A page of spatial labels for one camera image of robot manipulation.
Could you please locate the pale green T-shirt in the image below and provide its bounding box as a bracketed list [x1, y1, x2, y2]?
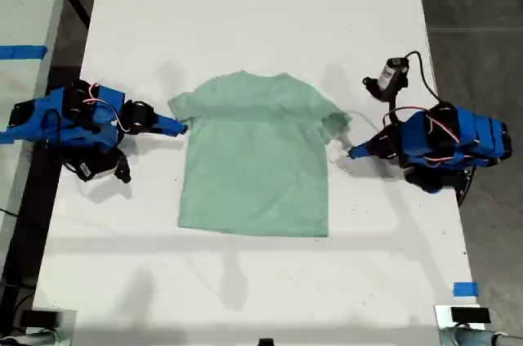
[168, 70, 353, 238]

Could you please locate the small black box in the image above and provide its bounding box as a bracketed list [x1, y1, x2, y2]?
[20, 309, 61, 327]
[450, 307, 491, 325]

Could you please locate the blue tape square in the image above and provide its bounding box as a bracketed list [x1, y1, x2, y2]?
[453, 281, 479, 297]

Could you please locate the black camera cable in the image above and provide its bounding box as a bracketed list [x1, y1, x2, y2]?
[402, 50, 445, 106]

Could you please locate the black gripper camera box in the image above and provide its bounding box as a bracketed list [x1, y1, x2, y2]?
[362, 57, 410, 100]
[65, 153, 119, 182]

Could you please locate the black metal frame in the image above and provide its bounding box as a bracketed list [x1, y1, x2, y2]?
[65, 0, 93, 30]

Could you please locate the pale grey tube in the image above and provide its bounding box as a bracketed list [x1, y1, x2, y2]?
[0, 328, 62, 346]
[439, 326, 523, 346]

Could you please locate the pale side table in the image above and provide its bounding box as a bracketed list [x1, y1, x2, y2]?
[0, 0, 77, 269]

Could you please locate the long blue tape strip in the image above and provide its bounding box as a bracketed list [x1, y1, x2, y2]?
[0, 45, 49, 60]

